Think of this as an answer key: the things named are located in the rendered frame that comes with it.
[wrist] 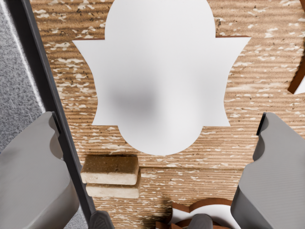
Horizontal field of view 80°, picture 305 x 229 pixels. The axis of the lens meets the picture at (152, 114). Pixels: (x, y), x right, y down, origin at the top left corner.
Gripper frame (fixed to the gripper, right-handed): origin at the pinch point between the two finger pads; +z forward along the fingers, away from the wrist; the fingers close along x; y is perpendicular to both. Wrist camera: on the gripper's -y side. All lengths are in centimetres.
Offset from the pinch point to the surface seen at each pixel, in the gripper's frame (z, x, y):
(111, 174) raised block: 1.2, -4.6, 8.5
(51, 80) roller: 5.7, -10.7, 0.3
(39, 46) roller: 5.8, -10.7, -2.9
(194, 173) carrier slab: 3.8, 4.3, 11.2
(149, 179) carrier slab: 3.8, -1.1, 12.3
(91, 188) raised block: 1.2, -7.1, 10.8
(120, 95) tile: 2.8, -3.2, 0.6
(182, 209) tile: 3.0, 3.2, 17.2
